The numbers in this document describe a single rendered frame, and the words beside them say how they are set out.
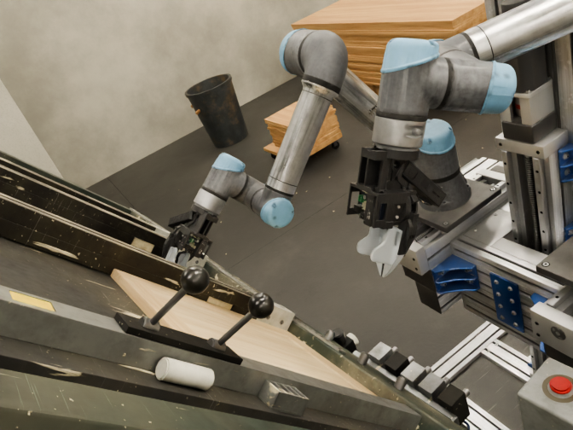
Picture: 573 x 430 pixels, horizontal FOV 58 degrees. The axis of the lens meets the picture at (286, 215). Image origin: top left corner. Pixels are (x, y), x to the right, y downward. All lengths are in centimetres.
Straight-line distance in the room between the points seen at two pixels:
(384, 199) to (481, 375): 148
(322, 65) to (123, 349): 79
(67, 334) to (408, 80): 55
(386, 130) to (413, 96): 6
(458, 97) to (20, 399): 64
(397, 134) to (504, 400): 148
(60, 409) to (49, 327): 25
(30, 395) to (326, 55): 99
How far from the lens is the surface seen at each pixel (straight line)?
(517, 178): 145
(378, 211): 77
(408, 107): 75
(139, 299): 106
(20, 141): 481
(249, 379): 84
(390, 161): 78
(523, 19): 95
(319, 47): 126
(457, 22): 441
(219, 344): 80
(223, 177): 131
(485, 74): 80
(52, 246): 116
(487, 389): 213
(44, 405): 43
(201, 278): 67
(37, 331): 67
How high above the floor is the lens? 189
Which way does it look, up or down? 29 degrees down
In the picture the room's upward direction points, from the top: 22 degrees counter-clockwise
